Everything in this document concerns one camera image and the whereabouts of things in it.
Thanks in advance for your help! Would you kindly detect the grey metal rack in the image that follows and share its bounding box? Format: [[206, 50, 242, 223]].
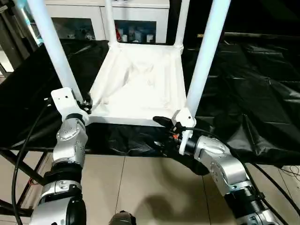
[[0, 0, 45, 73]]

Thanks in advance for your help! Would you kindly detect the black floor cable bundle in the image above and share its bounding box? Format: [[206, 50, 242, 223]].
[[280, 164, 300, 181]]

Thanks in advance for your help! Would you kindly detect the dark grey bar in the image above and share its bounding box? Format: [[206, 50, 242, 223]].
[[197, 32, 300, 40]]

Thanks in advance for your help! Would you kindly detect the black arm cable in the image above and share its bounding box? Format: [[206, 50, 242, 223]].
[[178, 126, 300, 225], [12, 96, 53, 225]]

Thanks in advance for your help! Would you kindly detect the black robot left foot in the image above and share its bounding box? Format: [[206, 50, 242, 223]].
[[109, 211, 137, 225]]

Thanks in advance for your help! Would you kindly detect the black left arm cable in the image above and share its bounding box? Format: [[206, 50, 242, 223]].
[[12, 96, 53, 225]]

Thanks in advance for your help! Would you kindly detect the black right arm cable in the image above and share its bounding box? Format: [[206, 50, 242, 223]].
[[178, 126, 300, 225]]

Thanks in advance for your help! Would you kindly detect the black mat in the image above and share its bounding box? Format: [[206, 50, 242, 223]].
[[0, 38, 300, 165]]

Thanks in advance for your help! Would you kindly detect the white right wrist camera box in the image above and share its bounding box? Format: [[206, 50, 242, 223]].
[[172, 108, 197, 156]]

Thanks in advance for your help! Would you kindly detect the white plastic table leg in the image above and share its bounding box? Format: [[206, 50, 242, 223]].
[[27, 0, 84, 105], [173, 0, 191, 51], [103, 0, 119, 48], [185, 0, 232, 118]]

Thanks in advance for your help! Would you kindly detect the white plastic table top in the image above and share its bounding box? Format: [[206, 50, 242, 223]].
[[86, 42, 189, 126]]

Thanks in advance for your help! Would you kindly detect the black folding table frame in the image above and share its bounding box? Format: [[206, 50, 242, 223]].
[[0, 149, 52, 217]]

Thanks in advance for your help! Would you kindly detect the white glass-door cabinet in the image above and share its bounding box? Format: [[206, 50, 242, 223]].
[[42, 0, 170, 45]]

